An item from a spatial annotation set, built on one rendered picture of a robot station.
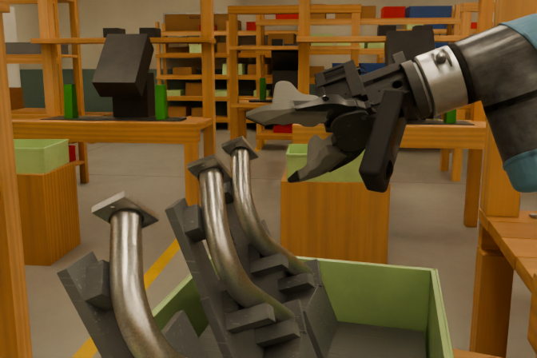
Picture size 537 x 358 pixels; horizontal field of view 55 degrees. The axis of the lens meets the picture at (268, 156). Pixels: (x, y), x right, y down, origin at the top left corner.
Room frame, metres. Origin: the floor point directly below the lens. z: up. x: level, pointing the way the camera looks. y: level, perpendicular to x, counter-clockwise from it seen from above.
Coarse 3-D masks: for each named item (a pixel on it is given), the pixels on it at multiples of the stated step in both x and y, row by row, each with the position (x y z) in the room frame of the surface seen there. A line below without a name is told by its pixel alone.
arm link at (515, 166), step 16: (528, 96) 0.56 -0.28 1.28; (496, 112) 0.58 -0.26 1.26; (512, 112) 0.56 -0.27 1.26; (528, 112) 0.55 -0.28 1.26; (496, 128) 0.58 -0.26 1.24; (512, 128) 0.56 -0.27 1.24; (528, 128) 0.55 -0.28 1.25; (496, 144) 0.59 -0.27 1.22; (512, 144) 0.56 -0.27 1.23; (528, 144) 0.55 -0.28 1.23; (512, 160) 0.56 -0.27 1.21; (528, 160) 0.55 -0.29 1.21; (512, 176) 0.57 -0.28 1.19; (528, 176) 0.55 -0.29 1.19; (528, 192) 0.56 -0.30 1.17
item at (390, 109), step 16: (384, 96) 0.60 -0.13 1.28; (400, 96) 0.59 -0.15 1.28; (384, 112) 0.58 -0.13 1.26; (400, 112) 0.58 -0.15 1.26; (384, 128) 0.57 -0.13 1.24; (400, 128) 0.59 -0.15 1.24; (368, 144) 0.56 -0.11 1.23; (384, 144) 0.55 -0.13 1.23; (368, 160) 0.55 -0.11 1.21; (384, 160) 0.55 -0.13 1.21; (368, 176) 0.54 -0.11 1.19; (384, 176) 0.55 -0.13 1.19
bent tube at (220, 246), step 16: (208, 160) 0.63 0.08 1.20; (208, 176) 0.63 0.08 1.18; (224, 176) 0.65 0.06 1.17; (208, 192) 0.61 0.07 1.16; (224, 192) 0.62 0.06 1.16; (208, 208) 0.59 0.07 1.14; (224, 208) 0.60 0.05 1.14; (208, 224) 0.58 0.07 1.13; (224, 224) 0.58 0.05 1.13; (208, 240) 0.57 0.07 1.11; (224, 240) 0.57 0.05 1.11; (224, 256) 0.56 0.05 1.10; (224, 272) 0.56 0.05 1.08; (240, 272) 0.57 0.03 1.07; (240, 288) 0.57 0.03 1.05; (256, 288) 0.59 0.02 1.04; (256, 304) 0.59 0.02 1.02; (272, 304) 0.63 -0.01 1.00
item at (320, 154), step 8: (312, 136) 0.70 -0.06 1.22; (328, 136) 0.67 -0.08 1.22; (312, 144) 0.69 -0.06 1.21; (320, 144) 0.68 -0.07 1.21; (328, 144) 0.66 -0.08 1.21; (312, 152) 0.68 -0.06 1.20; (320, 152) 0.65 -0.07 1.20; (328, 152) 0.64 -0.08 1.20; (336, 152) 0.64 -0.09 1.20; (312, 160) 0.66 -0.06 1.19; (320, 160) 0.65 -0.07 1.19; (328, 160) 0.64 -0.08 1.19; (336, 160) 0.65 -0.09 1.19; (304, 168) 0.67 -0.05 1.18; (312, 168) 0.65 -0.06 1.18; (320, 168) 0.65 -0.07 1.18; (328, 168) 0.66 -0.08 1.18; (296, 176) 0.67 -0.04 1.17; (304, 176) 0.66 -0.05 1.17; (312, 176) 0.66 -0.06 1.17
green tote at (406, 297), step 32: (192, 288) 0.81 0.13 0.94; (352, 288) 0.88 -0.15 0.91; (384, 288) 0.86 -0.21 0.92; (416, 288) 0.85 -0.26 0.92; (160, 320) 0.69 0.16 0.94; (192, 320) 0.81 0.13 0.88; (352, 320) 0.88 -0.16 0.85; (384, 320) 0.86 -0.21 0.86; (416, 320) 0.85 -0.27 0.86; (448, 352) 0.58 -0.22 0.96
